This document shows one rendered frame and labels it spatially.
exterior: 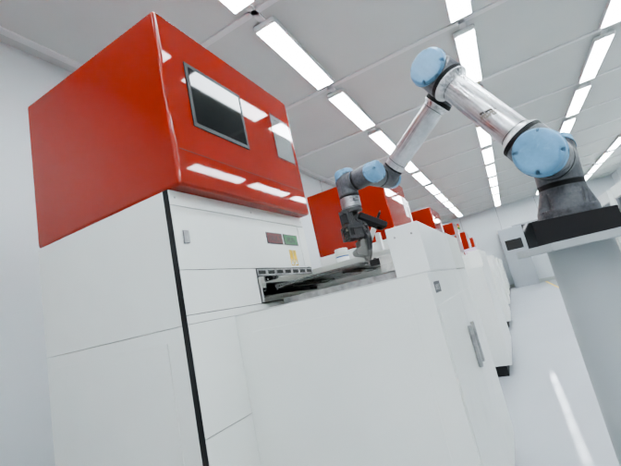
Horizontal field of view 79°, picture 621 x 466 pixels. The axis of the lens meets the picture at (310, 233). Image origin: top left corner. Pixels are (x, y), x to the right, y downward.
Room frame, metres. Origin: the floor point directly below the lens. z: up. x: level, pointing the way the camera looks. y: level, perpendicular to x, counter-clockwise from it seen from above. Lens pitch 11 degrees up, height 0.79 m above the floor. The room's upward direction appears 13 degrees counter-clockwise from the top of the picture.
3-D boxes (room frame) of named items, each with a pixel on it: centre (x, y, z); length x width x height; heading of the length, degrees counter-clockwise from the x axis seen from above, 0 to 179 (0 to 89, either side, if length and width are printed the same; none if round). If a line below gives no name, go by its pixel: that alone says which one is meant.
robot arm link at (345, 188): (1.38, -0.17, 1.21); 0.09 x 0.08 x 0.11; 48
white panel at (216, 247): (1.43, 0.21, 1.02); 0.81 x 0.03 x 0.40; 154
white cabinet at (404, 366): (1.53, -0.20, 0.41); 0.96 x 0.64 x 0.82; 154
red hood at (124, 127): (1.57, 0.50, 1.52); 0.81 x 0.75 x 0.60; 154
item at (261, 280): (1.59, 0.12, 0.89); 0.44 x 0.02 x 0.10; 154
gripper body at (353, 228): (1.38, -0.16, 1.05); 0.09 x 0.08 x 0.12; 110
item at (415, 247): (1.29, -0.37, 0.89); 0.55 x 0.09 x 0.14; 154
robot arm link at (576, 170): (1.05, -0.72, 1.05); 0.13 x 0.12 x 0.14; 138
